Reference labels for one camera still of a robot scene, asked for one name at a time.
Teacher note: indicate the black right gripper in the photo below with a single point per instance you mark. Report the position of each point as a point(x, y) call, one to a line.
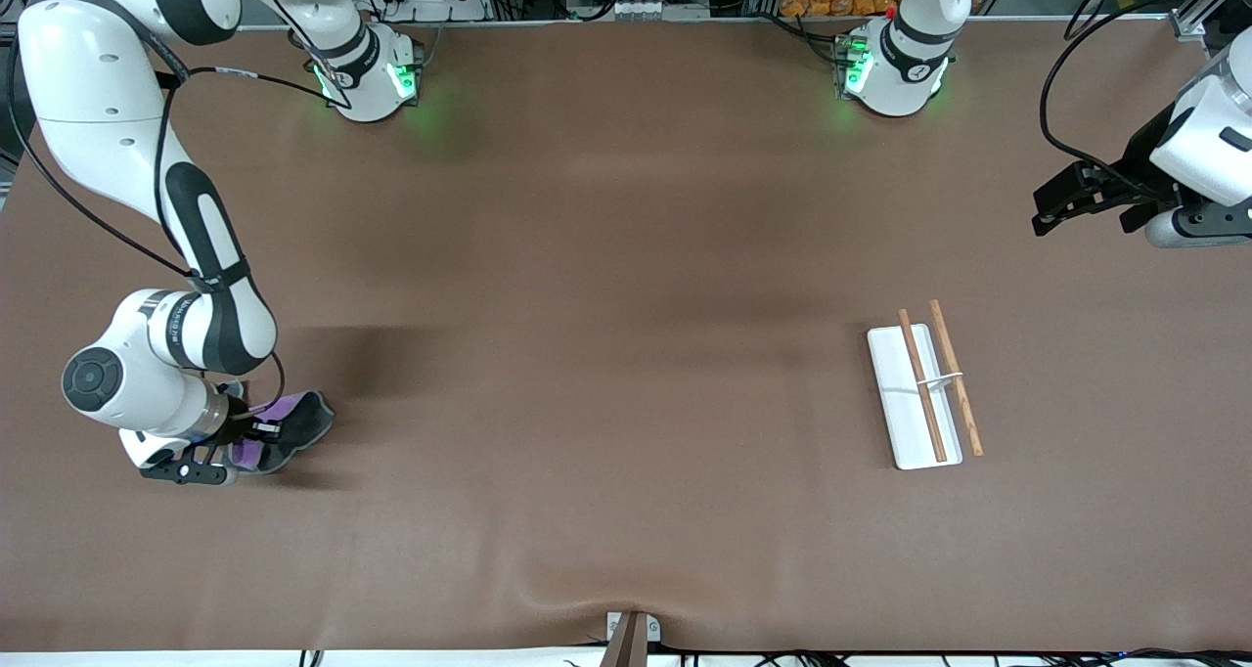
point(242, 429)

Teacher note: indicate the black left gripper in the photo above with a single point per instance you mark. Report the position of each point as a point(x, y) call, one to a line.
point(1142, 163)

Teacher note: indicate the grey and purple towel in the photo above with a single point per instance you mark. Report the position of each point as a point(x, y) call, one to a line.
point(303, 422)

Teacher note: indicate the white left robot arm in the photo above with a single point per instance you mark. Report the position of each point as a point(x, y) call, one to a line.
point(905, 61)

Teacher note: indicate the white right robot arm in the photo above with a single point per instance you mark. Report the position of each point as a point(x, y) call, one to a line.
point(98, 90)

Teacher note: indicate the wooden rack rod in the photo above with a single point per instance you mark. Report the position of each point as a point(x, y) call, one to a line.
point(924, 388)
point(963, 403)

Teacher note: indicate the white rack base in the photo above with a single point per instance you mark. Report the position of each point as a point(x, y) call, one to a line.
point(895, 393)

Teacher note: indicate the brown table mat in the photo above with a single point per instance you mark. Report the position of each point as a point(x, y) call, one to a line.
point(587, 354)

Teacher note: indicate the white terminal strip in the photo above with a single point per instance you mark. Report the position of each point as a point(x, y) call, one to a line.
point(665, 8)

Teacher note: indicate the aluminium frame profile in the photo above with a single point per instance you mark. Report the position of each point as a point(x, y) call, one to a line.
point(1208, 7)

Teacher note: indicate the brown post with white bracket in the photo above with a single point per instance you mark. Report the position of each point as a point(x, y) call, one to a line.
point(631, 638)

